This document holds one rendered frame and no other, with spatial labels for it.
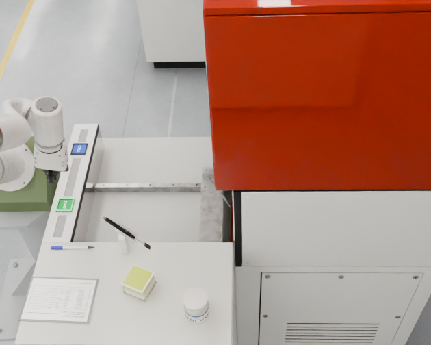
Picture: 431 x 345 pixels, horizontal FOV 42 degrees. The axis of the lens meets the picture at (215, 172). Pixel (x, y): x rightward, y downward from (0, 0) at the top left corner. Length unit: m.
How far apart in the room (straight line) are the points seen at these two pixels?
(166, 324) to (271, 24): 0.91
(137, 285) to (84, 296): 0.18
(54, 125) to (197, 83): 2.27
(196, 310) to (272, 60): 0.72
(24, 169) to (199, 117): 1.69
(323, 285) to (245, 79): 0.97
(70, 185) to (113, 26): 2.57
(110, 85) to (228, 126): 2.56
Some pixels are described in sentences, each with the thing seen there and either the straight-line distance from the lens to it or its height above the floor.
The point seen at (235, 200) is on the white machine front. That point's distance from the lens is 1.62.
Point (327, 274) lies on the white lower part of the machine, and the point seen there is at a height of 0.77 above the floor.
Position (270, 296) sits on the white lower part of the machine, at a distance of 2.10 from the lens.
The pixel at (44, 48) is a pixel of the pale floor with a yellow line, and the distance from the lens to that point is 4.40.
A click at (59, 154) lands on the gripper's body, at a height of 1.24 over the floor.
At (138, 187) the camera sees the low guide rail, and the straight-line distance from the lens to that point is 2.12.
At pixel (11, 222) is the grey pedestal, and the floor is 0.82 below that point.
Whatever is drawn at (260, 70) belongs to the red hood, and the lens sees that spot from 1.29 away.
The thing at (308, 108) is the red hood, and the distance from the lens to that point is 1.37.
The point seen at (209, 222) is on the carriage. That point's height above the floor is 0.88.
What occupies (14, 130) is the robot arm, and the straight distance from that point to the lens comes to 1.50.
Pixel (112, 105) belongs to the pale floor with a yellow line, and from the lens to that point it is 3.76.
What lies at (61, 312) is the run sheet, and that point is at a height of 0.97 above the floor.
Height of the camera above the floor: 2.46
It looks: 49 degrees down
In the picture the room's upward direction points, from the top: 4 degrees counter-clockwise
